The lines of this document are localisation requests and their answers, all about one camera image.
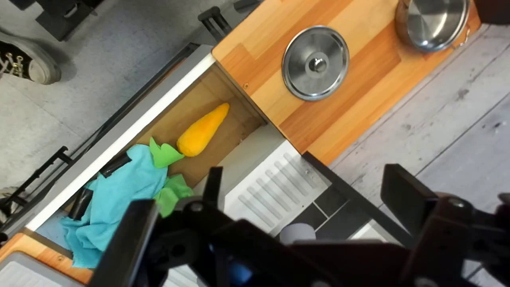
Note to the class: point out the green cloth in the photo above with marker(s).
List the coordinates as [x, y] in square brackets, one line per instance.
[173, 193]

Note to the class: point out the wooden stove counter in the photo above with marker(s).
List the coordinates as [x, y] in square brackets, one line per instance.
[49, 252]

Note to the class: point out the round steel pot lid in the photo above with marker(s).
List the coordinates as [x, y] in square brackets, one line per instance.
[316, 64]

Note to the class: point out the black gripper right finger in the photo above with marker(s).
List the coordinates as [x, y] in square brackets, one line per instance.
[407, 193]

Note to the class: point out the black rectangular clip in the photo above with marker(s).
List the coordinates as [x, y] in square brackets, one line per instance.
[116, 164]
[81, 204]

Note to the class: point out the butcher block wooden counter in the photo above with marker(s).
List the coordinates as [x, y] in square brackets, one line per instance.
[372, 96]

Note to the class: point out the yellow plush carrot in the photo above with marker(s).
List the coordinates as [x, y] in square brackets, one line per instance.
[205, 129]

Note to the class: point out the grey toy faucet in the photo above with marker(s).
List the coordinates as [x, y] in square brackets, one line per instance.
[297, 233]

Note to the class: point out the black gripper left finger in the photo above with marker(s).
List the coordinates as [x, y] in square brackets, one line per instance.
[214, 185]

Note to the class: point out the teal cloth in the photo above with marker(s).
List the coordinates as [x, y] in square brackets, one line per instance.
[122, 196]

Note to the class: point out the black white sneaker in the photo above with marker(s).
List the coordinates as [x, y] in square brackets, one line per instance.
[26, 61]

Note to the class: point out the white toy sink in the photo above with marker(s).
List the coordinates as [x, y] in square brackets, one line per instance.
[277, 185]

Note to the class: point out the silver pot lid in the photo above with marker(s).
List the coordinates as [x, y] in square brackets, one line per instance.
[433, 21]

